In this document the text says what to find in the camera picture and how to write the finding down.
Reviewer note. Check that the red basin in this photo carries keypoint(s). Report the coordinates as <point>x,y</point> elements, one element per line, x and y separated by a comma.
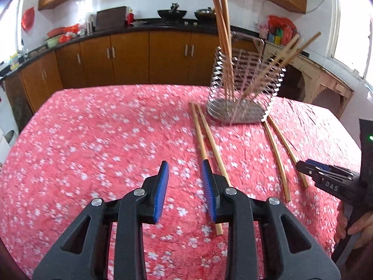
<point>55,32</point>

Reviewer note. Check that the black wok left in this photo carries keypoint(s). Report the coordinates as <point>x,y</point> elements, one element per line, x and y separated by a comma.
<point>172,14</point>

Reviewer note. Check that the red bottle on counter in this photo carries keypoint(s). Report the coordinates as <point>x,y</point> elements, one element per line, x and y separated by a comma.
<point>130,17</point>

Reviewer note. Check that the dark cutting board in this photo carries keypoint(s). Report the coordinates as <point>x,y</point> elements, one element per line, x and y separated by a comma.
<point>110,18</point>

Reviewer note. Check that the cream wooden side table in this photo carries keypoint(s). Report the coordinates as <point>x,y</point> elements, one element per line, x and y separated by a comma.
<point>307,81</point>

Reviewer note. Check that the wire utensil holder basket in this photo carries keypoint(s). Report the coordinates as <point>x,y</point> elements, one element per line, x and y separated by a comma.
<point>244,84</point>

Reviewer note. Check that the lidded wok right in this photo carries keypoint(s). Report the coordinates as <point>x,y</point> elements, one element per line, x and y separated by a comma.
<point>206,15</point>

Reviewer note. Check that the red plastic bag wall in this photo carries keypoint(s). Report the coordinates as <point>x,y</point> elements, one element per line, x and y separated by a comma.
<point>27,20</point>

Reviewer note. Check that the red oil bottles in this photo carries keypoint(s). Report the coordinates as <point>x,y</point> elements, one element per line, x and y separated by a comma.
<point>287,35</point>

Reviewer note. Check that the yellow dish soap bottle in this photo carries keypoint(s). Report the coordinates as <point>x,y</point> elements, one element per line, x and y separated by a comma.
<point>14,62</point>

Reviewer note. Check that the person right hand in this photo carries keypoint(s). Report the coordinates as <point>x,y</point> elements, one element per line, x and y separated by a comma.
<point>363,226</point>

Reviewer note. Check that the red bag on side table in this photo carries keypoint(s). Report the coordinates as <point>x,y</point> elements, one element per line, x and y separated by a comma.
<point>280,22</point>

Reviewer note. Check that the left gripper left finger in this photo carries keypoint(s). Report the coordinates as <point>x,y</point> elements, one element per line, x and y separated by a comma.
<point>82,251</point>

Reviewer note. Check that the red floral tablecloth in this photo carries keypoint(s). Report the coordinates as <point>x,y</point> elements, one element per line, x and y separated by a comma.
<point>104,141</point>

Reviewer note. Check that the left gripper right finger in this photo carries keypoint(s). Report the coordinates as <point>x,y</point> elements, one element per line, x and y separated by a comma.
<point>289,250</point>

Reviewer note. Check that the lower wooden cabinets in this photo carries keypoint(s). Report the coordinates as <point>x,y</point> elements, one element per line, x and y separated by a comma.
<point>142,57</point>

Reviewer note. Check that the right window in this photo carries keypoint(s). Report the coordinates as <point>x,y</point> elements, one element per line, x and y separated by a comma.
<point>351,44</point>

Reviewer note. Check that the green bowl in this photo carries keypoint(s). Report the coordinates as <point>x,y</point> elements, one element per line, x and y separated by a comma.
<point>51,42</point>

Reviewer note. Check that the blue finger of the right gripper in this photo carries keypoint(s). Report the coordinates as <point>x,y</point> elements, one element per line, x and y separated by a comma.
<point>334,169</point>

